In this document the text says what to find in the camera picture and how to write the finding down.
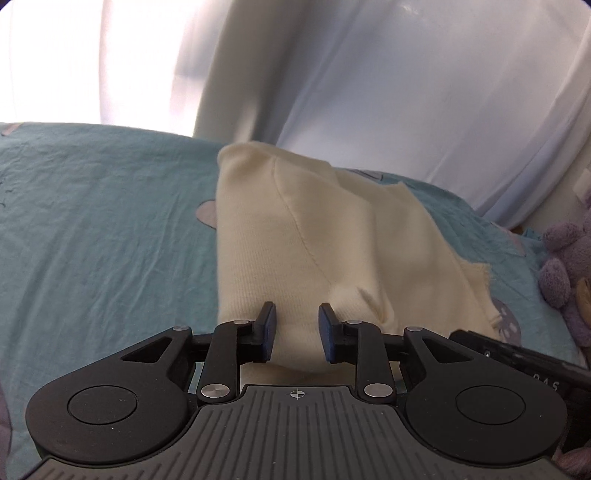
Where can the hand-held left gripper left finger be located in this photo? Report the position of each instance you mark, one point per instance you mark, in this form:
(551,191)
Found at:
(269,333)

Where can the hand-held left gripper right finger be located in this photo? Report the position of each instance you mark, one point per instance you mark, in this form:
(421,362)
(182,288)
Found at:
(327,338)

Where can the white curtain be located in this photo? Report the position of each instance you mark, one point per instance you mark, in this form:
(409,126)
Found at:
(392,83)

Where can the blue printed bedsheet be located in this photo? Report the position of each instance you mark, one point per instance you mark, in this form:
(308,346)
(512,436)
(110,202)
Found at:
(101,221)

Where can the cream long-sleeved sweater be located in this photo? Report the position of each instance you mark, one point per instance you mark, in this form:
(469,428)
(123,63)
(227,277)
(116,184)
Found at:
(323,240)

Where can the purple plush toy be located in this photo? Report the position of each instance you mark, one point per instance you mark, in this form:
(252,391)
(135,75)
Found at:
(570,272)

